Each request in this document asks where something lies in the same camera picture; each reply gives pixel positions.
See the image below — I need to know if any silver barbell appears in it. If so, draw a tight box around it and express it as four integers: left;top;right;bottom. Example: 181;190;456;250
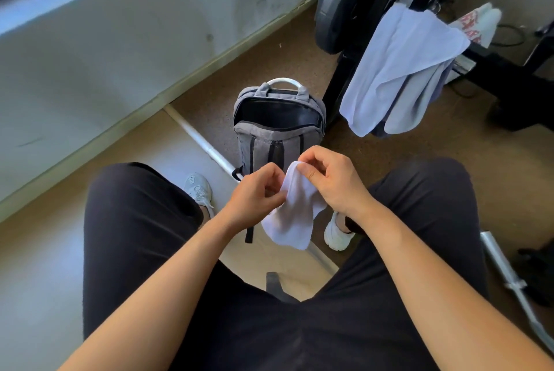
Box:
479;230;554;355

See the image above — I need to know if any white right sneaker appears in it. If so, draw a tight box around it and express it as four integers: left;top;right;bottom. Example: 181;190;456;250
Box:
324;211;356;252

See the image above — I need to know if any person's right forearm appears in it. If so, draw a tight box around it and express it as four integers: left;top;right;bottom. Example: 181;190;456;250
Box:
346;204;554;371

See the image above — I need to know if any grey backpack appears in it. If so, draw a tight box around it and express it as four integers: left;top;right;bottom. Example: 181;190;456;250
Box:
231;78;327;244

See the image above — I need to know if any person's left forearm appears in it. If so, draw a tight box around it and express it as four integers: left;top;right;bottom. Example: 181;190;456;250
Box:
58;210;243;371

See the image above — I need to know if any person's right hand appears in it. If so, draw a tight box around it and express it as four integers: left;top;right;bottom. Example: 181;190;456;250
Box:
296;146;378;222

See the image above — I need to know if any black bag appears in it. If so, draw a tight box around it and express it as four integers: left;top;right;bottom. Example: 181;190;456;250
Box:
512;240;554;307

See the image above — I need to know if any black cable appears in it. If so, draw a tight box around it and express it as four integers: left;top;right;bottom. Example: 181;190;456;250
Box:
489;24;526;48

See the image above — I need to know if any black metal rack frame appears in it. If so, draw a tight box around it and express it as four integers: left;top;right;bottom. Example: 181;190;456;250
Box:
321;0;554;132

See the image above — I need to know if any white sock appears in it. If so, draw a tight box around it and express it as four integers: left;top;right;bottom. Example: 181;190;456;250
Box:
261;161;328;251

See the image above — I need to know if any white towel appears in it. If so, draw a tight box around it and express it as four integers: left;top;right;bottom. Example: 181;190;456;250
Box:
339;3;471;138

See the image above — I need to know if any grey-white left sneaker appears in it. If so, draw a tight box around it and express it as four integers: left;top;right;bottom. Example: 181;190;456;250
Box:
184;173;216;220

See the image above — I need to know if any person's left hand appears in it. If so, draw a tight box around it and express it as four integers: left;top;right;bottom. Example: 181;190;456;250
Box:
224;162;289;233

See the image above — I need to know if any black weight plate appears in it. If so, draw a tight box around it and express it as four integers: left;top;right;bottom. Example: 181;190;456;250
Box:
314;0;392;55

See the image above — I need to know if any white cloth with red print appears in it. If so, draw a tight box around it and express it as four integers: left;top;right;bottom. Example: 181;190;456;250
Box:
448;2;503;49

